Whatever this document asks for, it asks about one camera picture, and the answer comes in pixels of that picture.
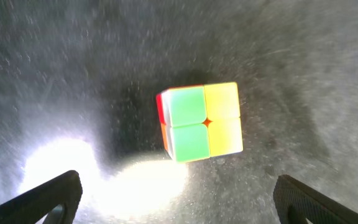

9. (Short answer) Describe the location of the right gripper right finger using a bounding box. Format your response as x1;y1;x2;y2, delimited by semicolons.
272;174;358;224

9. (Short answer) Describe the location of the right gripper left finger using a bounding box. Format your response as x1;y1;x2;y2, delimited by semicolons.
0;169;84;224

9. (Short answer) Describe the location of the many-coloured puzzle cube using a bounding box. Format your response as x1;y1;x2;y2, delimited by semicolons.
155;81;244;164

